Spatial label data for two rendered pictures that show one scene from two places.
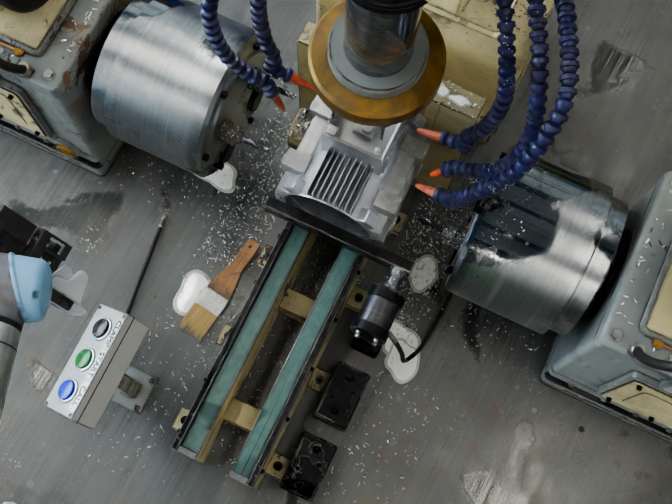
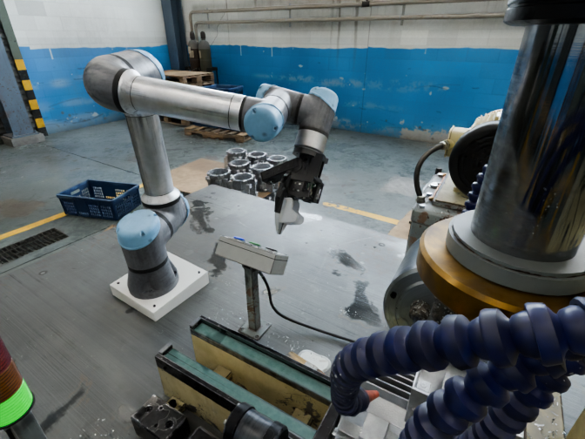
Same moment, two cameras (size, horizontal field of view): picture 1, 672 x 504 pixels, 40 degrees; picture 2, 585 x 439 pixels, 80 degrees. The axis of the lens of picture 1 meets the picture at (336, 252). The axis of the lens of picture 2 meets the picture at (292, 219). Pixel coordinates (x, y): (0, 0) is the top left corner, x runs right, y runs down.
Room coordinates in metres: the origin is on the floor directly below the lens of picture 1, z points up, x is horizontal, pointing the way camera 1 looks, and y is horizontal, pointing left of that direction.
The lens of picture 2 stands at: (0.40, -0.36, 1.53)
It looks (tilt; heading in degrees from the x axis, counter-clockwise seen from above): 28 degrees down; 100
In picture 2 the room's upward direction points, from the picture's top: straight up
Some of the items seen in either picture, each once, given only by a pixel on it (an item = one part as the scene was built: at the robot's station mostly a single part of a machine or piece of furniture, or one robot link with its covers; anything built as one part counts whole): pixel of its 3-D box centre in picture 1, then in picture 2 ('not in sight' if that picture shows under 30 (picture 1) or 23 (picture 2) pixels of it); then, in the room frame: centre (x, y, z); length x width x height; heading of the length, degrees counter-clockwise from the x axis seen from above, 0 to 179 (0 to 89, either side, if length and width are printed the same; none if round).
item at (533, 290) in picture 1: (548, 248); not in sight; (0.42, -0.33, 1.04); 0.41 x 0.25 x 0.25; 69
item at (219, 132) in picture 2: not in sight; (224, 111); (-1.77, 5.47, 0.39); 1.20 x 0.80 x 0.79; 164
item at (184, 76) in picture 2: not in sight; (179, 96); (-3.05, 6.46, 0.45); 1.26 x 0.86 x 0.89; 156
